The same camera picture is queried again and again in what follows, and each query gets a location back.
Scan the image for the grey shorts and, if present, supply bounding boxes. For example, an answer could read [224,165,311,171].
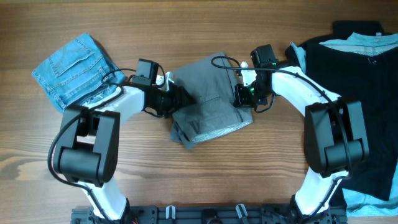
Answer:
[170,52,253,149]

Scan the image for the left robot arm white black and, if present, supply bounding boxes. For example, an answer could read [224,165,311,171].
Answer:
[48,84,196,223]

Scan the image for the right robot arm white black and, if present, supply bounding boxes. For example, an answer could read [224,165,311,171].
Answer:
[236,62,369,223]

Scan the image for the folded blue denim shorts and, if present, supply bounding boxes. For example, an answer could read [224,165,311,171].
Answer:
[32,33,126,113]

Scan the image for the black garment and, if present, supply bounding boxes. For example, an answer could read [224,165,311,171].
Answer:
[285,20,398,202]

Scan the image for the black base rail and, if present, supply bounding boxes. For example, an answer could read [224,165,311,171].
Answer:
[70,204,348,224]

